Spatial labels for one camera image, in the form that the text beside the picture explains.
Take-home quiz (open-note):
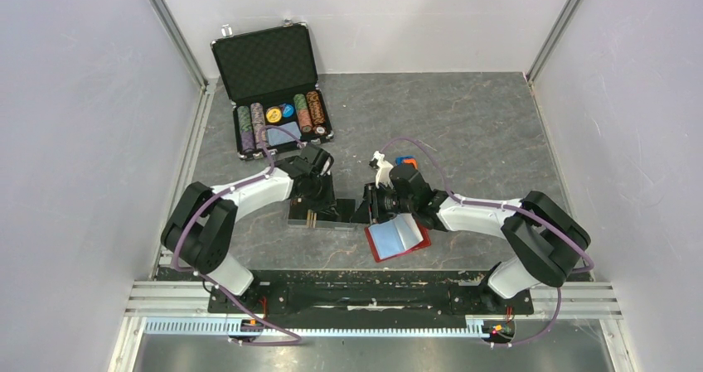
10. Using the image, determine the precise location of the red leather card holder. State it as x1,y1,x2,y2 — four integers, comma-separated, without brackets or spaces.
365,214,432,263

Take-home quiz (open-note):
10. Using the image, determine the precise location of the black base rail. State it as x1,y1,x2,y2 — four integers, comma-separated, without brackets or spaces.
240,270,535,330

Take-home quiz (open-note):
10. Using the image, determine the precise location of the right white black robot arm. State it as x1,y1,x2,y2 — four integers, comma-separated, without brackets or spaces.
353,158,591,312

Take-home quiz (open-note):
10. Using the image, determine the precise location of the blue poker chip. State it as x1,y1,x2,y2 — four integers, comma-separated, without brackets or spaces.
280,104,296,118

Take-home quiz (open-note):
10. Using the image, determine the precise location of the blue card deck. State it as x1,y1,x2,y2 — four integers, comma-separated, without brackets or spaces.
266,122,302,147

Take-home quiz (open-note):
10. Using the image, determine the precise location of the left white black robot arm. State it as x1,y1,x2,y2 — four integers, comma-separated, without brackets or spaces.
161,144,336,312

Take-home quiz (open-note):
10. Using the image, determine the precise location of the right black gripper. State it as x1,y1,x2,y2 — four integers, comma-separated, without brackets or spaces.
350,181,415,225

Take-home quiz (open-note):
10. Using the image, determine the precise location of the yellow poker chip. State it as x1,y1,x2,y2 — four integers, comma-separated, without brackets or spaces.
265,106,283,123

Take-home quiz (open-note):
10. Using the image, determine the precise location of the blue orange tape dispenser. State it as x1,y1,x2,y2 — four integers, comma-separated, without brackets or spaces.
395,156,419,170

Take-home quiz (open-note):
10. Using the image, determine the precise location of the black poker chip case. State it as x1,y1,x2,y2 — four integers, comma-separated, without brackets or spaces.
211,22,334,161

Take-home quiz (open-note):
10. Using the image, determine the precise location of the clear box with black cards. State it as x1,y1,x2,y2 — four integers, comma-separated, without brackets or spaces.
287,198,357,230

